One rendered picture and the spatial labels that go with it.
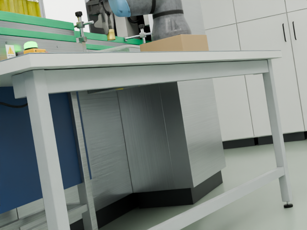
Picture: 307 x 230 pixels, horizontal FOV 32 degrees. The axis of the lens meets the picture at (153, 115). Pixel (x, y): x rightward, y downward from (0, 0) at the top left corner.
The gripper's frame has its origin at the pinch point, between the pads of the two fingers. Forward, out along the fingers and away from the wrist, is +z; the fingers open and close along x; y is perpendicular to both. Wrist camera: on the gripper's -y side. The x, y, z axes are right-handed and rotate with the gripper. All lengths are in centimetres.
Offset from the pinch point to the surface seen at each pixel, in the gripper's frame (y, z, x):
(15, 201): 10, 57, 68
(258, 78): 1, 22, -347
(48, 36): 9.1, 2.4, 34.5
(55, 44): 7.3, 5.9, 33.7
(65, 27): 8.8, -1.9, 21.8
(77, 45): 6.9, 5.5, 17.4
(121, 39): 17, -3, -49
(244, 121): 22, 65, -348
